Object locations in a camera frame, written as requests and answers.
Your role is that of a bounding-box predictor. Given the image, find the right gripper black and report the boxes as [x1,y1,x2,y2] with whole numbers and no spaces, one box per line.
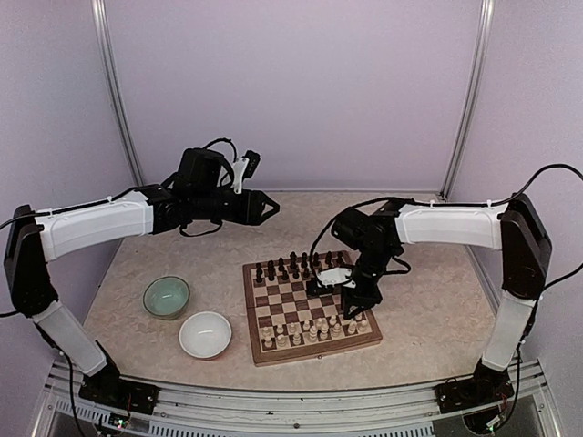
[340,244,396,319]

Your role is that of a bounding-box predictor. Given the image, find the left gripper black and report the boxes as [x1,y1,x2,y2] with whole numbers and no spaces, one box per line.
[191,188,280,225]

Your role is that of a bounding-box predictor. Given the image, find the wooden chess board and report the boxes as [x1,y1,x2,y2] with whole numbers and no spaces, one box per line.
[242,264,383,367]

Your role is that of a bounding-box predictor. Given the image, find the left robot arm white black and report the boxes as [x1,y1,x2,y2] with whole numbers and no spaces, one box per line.
[3,147,280,405]

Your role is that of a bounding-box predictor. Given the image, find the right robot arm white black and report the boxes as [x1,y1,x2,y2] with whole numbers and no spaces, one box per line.
[327,188,582,404]

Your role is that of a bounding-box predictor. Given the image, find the black chess pieces row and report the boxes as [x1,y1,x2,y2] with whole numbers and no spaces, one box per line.
[244,250,352,288]

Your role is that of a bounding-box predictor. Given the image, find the white chess pawn lying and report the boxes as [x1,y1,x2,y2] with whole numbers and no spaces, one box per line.
[289,323,302,346]

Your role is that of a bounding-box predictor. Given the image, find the white chess piece top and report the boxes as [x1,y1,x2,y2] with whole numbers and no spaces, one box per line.
[261,327,273,351]

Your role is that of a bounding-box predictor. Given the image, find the green glass bowl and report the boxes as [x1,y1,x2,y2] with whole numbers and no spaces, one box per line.
[142,276,190,320]

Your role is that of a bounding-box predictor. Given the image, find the white ceramic bowl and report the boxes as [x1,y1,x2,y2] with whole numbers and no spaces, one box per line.
[179,311,232,360]

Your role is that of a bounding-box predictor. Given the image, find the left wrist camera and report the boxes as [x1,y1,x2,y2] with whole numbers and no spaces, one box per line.
[232,150,261,194]

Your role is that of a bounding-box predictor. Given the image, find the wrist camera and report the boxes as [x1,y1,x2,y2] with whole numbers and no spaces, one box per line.
[232,150,261,194]
[306,267,356,298]

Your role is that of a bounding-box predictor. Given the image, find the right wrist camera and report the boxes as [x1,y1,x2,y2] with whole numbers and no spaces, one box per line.
[306,267,356,298]

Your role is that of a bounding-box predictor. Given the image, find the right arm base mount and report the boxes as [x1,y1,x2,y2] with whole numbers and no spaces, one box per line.
[434,378,515,414]

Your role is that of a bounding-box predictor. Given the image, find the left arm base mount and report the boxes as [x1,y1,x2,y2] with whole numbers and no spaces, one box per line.
[79,379,159,415]

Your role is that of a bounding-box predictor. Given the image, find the left aluminium frame post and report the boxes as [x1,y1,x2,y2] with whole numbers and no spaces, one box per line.
[91,0,145,186]

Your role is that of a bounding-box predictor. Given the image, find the aluminium frame post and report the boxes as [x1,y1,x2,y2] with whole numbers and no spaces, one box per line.
[440,0,496,200]
[91,0,145,186]

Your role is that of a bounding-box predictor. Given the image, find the right aluminium frame post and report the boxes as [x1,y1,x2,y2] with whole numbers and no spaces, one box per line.
[440,0,496,200]

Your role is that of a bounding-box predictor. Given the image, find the front aluminium rail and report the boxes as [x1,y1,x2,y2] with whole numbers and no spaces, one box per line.
[31,361,561,437]

